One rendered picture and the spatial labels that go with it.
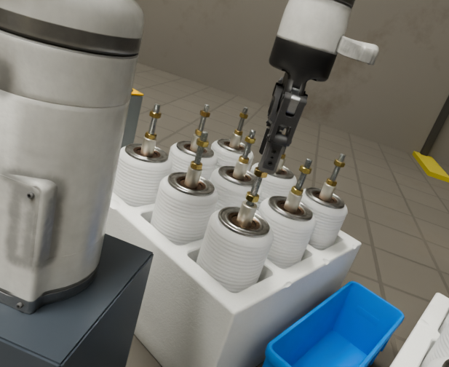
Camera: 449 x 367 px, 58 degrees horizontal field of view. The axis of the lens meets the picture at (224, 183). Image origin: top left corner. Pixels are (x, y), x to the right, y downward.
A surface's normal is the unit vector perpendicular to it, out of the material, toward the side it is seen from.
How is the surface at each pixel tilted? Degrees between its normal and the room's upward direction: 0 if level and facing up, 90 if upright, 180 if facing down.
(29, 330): 0
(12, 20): 91
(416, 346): 0
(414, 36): 90
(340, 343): 0
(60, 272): 91
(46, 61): 90
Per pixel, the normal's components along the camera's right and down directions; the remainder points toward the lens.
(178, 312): -0.66, 0.12
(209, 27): -0.24, 0.33
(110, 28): 0.74, 0.42
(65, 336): 0.27, -0.88
